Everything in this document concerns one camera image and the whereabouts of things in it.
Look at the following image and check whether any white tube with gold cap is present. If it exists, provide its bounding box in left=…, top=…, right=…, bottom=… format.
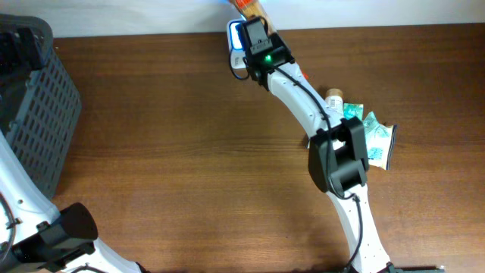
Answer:
left=325, top=88, right=343, bottom=115

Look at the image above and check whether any small teal tissue packet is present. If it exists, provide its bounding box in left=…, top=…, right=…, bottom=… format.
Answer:
left=343, top=103, right=364, bottom=121

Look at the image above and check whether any orange red spaghetti packet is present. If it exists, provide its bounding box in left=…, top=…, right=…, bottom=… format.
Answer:
left=229, top=0, right=277, bottom=34

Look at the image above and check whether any teal green snack pouch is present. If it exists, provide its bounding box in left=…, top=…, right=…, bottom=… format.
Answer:
left=363, top=111, right=393, bottom=139

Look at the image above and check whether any yellow wet wipes pack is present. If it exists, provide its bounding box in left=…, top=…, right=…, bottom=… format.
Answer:
left=365, top=125, right=397, bottom=171

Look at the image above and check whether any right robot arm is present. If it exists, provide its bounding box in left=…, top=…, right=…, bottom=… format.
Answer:
left=227, top=16, right=399, bottom=272

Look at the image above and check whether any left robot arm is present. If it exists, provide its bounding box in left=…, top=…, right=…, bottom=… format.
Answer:
left=1, top=138, right=145, bottom=273

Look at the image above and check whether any white barcode scanner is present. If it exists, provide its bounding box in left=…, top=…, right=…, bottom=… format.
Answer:
left=227, top=19, right=246, bottom=69

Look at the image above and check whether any grey plastic mesh basket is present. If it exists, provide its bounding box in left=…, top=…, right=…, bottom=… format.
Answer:
left=1, top=14, right=82, bottom=199

